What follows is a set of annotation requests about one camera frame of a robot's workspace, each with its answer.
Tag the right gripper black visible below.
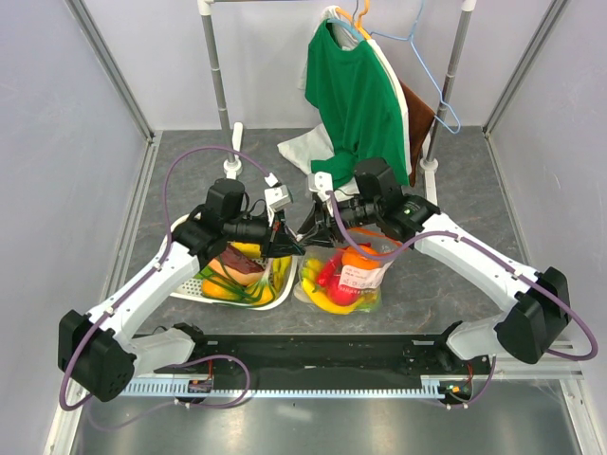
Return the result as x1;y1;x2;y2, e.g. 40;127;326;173
299;195;380;250

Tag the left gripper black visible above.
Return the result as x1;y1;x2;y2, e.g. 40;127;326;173
224;206;305;262

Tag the yellow toy banana bunch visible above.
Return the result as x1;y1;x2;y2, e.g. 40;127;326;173
300;258;365;316

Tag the orange toy orange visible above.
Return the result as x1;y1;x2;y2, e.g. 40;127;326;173
341;246;382;270

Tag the red toy chili pepper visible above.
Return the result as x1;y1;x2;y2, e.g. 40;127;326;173
316;250;343;287

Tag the clear zip top bag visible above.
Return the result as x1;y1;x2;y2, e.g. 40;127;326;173
294;227;400;294

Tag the white toy radish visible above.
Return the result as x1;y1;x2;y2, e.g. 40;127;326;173
293;288;312;303

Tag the green toy cabbage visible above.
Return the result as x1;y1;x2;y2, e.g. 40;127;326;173
358;293;382;313

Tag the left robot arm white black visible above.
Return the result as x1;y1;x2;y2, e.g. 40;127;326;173
58;178;301;402

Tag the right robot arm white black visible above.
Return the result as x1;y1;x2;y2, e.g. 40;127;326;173
299;158;571;373

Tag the brown toy food piece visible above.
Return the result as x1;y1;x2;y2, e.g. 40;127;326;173
209;246;266;286

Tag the white plastic food basket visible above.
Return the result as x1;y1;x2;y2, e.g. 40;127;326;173
172;241;297;311

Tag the green toy scallion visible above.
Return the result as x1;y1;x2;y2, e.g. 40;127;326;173
195;264;278;307

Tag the yellow green toy mango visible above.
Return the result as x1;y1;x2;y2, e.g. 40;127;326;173
201;278;276;307

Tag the green toy leaf vegetable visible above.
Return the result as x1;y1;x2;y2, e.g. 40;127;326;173
193;266;214;280

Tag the white cloth garment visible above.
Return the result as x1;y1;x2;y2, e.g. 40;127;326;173
278;123;359;202

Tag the clothes rack left pole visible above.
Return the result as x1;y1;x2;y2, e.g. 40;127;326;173
197;0;244;151

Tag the clothes rack pole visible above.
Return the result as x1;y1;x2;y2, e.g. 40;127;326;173
197;0;244;151
420;0;476;205

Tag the clothes rack right pole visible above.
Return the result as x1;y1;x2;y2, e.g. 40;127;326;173
420;0;476;205

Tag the brown cloth garment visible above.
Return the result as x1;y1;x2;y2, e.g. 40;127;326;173
400;81;434;187

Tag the green T-shirt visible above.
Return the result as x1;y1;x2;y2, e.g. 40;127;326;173
304;20;409;187

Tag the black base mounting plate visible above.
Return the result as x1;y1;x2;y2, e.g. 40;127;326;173
137;334;494;391

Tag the orange hanger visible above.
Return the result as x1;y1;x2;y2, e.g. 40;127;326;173
350;0;371;40

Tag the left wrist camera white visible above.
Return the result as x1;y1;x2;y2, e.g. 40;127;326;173
264;173;293;223

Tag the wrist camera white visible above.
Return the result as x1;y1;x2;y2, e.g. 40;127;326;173
306;172;334;203
264;173;293;223

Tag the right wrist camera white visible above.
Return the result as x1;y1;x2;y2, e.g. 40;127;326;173
306;172;334;203

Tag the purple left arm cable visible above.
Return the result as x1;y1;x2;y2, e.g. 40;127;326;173
57;145;279;412

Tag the blue white cable duct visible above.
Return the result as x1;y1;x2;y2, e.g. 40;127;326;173
120;375;445;400

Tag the blue wire hanger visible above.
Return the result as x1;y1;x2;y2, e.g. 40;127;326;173
369;0;462;135

